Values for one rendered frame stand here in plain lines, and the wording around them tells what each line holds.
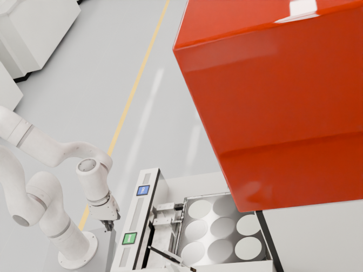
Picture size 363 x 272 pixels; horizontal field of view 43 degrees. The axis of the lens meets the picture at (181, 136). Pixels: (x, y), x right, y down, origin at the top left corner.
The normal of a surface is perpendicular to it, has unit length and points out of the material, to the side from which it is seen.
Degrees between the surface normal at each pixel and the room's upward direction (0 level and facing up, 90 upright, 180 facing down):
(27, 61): 90
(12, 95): 90
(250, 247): 0
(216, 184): 0
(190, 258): 0
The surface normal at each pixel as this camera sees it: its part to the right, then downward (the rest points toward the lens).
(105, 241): -0.33, -0.71
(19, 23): 0.93, -0.16
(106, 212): -0.06, 0.66
